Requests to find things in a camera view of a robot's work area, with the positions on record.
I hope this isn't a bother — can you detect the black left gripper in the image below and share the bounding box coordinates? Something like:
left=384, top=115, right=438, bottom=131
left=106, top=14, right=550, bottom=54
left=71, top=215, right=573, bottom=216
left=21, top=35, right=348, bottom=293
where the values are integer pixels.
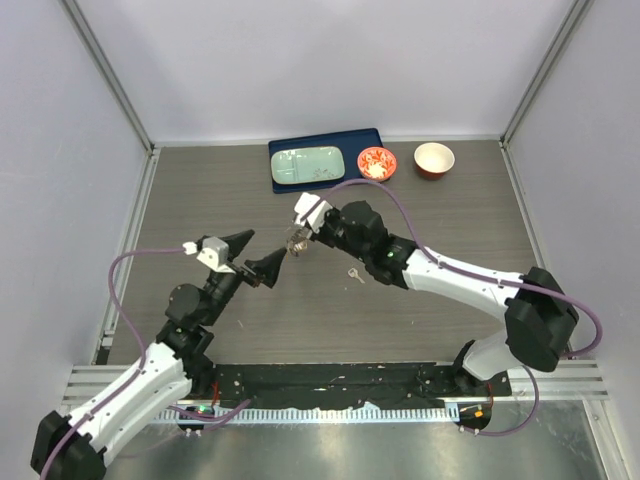
left=202, top=230, right=285, bottom=325

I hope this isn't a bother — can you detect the metal key organizer with rings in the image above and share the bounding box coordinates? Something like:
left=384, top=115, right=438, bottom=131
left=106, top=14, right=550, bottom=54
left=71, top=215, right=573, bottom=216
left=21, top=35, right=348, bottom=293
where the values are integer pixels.
left=285, top=225, right=311, bottom=257

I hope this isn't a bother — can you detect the silver key with ring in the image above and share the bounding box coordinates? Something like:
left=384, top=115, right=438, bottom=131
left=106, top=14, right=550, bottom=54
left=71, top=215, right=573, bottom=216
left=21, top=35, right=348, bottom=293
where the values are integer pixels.
left=347, top=268, right=365, bottom=284

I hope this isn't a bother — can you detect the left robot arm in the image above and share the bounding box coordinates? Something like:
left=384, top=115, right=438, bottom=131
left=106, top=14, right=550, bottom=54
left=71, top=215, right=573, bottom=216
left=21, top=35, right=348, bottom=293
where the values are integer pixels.
left=30, top=230, right=287, bottom=479

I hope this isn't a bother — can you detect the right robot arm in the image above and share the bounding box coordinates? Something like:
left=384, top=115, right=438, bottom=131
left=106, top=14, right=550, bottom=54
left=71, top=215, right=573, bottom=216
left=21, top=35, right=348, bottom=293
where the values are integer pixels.
left=294, top=195, right=579, bottom=395

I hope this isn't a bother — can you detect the dark blue tray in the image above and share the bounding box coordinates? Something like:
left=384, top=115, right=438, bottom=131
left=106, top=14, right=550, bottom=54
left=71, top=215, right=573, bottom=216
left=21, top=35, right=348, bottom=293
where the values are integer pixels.
left=268, top=128, right=383, bottom=194

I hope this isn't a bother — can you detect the light green rectangular plate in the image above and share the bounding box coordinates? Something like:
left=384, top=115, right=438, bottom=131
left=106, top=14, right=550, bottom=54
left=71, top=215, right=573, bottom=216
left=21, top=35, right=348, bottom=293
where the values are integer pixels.
left=270, top=146, right=346, bottom=186

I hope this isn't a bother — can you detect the orange patterned small bowl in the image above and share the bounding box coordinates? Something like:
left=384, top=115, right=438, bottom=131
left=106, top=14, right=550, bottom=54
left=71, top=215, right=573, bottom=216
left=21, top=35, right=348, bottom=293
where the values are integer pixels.
left=357, top=147, right=398, bottom=182

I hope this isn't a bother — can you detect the red cup white inside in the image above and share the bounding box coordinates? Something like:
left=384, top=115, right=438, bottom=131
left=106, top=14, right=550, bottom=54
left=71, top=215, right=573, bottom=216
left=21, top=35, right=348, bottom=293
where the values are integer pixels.
left=413, top=142, right=456, bottom=180

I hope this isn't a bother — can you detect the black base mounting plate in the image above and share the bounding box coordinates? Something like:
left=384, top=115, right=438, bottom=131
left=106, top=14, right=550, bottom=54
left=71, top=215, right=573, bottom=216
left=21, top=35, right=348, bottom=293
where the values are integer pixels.
left=211, top=362, right=512, bottom=410

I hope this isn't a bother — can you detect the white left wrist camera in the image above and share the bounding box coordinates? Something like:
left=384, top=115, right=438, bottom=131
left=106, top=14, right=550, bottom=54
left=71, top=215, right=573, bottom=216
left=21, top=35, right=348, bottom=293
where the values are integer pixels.
left=182, top=236, right=234, bottom=274

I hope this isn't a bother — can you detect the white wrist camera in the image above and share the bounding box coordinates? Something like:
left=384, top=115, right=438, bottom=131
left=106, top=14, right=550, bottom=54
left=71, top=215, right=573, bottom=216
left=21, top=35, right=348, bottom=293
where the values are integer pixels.
left=293, top=192, right=333, bottom=233
left=182, top=236, right=234, bottom=274

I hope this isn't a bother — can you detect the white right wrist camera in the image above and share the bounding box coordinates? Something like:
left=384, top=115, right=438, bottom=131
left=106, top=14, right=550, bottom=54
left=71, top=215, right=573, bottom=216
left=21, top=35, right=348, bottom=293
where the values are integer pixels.
left=293, top=192, right=333, bottom=233

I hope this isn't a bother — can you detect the white slotted cable duct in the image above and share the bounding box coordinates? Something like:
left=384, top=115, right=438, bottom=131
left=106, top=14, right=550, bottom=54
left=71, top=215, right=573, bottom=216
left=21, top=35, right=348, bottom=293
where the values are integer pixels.
left=154, top=405, right=461, bottom=425

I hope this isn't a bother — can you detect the left aluminium frame post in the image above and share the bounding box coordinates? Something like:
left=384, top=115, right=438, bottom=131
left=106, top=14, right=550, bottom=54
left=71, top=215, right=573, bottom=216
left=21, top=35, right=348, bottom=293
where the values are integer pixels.
left=59, top=0, right=155, bottom=155

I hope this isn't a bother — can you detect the aluminium frame post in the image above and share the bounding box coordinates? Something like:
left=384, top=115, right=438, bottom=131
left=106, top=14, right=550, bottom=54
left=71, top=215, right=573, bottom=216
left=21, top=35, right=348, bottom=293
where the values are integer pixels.
left=59, top=0, right=155, bottom=155
left=500, top=0, right=594, bottom=148

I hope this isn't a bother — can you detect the right aluminium frame post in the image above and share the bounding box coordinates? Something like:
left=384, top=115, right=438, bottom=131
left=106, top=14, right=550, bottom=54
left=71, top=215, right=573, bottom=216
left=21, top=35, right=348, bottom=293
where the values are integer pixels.
left=500, top=0, right=594, bottom=148

